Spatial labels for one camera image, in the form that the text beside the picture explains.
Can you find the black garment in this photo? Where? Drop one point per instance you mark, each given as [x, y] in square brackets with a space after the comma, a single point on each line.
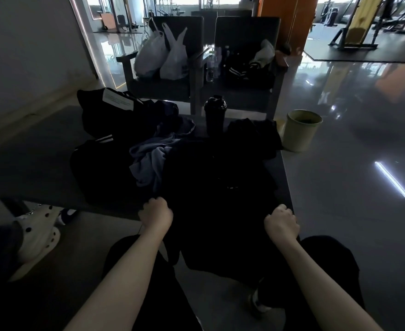
[254, 136]
[219, 199]

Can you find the light grey cloth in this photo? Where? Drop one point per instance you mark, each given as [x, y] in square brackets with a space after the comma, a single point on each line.
[265, 51]

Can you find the dark armchair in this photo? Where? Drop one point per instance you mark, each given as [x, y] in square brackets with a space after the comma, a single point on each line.
[247, 79]
[161, 65]

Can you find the person's black trousers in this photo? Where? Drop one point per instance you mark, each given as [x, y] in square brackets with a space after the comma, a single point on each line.
[174, 289]

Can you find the black shaker bottle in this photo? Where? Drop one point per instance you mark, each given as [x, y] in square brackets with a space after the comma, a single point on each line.
[215, 115]

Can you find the grey blue garment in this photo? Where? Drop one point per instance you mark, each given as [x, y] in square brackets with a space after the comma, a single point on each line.
[154, 158]

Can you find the person's left fingers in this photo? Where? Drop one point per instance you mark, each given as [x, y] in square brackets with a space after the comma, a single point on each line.
[150, 203]

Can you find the person's left hand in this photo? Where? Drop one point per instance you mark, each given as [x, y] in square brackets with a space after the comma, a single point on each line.
[157, 214]

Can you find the clear plastic water bottle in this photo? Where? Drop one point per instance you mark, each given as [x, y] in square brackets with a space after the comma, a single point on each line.
[210, 68]

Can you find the person's left forearm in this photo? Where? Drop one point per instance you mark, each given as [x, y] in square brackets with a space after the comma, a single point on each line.
[126, 282]

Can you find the black striped backpack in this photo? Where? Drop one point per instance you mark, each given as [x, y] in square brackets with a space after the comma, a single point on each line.
[247, 70]

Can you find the pale green waste bin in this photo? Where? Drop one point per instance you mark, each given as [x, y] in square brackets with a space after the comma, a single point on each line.
[300, 130]

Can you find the white polka dot shoe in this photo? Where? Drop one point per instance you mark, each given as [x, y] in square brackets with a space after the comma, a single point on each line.
[37, 234]

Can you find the orange pillar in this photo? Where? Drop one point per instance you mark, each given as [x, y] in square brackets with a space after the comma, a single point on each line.
[286, 24]

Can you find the white plastic bag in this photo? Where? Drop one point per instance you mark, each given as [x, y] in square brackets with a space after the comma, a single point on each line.
[150, 55]
[175, 56]

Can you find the person's right hand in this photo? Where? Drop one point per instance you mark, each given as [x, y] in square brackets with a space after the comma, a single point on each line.
[281, 224]

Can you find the black gym floor mat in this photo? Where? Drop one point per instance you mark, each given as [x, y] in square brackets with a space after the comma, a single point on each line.
[364, 48]

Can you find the black duffel bag white label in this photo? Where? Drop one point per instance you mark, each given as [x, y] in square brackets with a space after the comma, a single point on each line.
[123, 112]

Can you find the yellow gym machine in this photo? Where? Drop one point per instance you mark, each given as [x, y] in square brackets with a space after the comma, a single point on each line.
[355, 24]

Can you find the person's right fingers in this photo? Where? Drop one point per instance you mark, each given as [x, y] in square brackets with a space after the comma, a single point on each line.
[283, 213]

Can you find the person's right forearm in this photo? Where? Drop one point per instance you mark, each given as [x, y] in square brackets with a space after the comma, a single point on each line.
[318, 286]

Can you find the black bag white stripes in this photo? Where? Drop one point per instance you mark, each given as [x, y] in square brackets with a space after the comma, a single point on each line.
[100, 168]

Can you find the black crumpled garment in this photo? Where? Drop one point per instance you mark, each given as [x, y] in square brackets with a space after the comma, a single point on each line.
[254, 136]

